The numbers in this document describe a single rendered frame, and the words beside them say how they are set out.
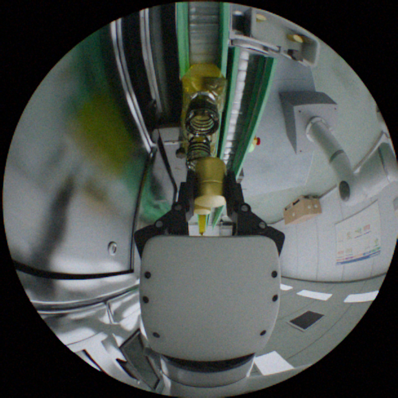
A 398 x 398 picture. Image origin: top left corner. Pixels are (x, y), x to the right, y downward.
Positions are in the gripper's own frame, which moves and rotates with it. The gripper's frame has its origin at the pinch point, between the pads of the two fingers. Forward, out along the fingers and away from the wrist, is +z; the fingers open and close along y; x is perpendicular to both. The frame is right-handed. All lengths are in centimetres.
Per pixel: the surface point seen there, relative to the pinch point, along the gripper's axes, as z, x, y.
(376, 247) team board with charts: -68, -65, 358
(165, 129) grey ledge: 32.3, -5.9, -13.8
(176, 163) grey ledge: 37.2, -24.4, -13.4
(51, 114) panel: -2.0, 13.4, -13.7
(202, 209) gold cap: 4.1, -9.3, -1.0
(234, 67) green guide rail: 18.2, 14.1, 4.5
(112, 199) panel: 0.6, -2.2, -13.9
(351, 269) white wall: -81, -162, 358
